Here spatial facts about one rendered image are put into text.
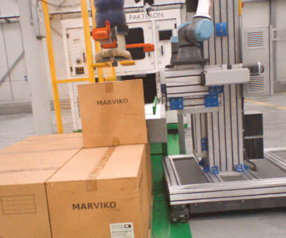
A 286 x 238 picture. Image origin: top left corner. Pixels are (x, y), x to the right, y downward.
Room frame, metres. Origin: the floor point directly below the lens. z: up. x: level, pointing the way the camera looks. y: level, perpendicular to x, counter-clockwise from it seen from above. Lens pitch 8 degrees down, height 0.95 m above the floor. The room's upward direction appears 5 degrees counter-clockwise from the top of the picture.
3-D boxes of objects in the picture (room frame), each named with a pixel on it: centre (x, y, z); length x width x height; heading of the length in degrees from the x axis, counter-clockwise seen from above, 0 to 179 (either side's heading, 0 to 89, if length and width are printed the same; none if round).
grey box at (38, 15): (3.27, 1.03, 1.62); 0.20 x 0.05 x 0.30; 176
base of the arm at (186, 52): (1.96, -0.32, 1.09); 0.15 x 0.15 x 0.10
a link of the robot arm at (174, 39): (2.46, -0.32, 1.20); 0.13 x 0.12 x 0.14; 161
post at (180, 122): (3.00, -0.37, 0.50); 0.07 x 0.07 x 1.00; 86
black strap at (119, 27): (2.11, 0.17, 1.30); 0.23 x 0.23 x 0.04
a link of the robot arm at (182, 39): (1.95, -0.32, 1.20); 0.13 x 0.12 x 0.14; 26
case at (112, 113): (2.10, 0.19, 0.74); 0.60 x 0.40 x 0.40; 0
